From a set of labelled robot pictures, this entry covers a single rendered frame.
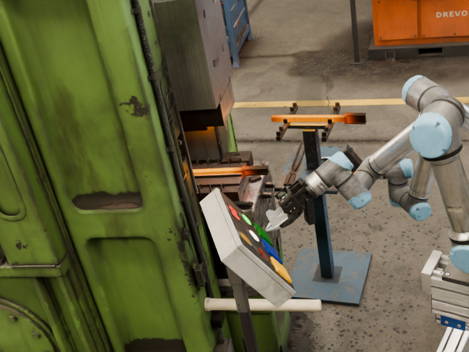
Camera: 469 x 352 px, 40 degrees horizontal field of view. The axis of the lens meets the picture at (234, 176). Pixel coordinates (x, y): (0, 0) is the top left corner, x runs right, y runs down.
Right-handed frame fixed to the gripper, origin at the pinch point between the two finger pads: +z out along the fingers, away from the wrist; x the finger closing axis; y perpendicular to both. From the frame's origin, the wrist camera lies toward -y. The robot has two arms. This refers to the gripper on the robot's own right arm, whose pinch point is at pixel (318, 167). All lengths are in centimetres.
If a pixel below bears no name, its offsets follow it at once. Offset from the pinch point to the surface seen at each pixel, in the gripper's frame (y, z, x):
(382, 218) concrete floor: 100, -19, 102
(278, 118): 3, 24, 51
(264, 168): -1.2, 21.2, -1.2
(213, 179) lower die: 1.0, 42.0, -4.5
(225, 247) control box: -18, 19, -72
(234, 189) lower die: 2.0, 32.5, -10.7
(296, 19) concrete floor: 99, 77, 477
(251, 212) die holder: 9.6, 25.7, -15.9
